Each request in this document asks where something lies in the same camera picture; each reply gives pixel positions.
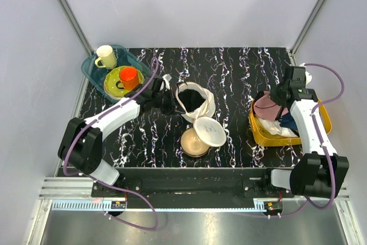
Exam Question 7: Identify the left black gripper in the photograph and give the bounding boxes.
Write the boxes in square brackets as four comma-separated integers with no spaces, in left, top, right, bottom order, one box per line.
[151,87,185,116]

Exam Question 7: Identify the pink bra black straps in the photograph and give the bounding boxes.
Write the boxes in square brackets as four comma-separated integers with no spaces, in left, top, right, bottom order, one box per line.
[253,90,289,121]

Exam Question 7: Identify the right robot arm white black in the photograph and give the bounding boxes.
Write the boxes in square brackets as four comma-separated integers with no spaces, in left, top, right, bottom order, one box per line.
[260,66,349,201]

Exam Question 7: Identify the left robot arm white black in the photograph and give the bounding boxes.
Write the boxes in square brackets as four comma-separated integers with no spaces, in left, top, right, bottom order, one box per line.
[57,74,175,197]

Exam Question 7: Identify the navy blue garment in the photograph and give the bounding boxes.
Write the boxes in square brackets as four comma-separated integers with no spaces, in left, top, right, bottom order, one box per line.
[279,112,299,137]

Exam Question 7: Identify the orange cup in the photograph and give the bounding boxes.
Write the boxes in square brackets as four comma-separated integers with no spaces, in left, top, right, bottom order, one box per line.
[116,67,140,91]

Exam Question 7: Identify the white cloth in basket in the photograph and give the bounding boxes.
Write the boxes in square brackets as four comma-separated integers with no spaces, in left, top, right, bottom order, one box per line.
[258,118,298,138]

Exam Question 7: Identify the black marble pattern mat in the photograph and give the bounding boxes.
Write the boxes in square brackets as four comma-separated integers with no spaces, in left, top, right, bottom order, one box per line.
[102,47,302,168]

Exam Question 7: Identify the yellow-green plate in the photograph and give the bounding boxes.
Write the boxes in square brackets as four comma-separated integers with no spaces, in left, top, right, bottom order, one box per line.
[104,65,131,100]

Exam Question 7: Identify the yellow plastic basket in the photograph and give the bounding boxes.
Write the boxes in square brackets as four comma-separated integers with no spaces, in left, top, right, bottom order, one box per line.
[249,91,332,150]

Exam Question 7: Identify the teal plastic bin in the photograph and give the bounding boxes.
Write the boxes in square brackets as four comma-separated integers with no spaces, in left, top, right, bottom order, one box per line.
[81,45,152,103]

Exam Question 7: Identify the pale yellow mug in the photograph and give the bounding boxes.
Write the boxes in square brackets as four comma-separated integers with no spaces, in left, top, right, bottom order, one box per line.
[95,45,117,69]

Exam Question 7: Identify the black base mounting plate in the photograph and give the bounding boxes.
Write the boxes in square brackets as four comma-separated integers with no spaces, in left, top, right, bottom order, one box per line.
[80,167,295,203]

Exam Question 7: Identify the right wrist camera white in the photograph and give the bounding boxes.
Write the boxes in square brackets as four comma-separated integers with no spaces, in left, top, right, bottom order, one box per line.
[299,63,312,85]

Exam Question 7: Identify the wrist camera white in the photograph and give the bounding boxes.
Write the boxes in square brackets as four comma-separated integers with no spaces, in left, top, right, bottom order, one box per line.
[299,63,312,85]
[161,74,172,90]

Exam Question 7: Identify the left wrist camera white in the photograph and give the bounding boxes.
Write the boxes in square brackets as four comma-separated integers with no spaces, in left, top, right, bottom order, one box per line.
[161,74,172,90]

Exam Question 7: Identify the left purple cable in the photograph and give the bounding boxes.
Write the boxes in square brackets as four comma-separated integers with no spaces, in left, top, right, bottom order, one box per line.
[62,57,159,231]

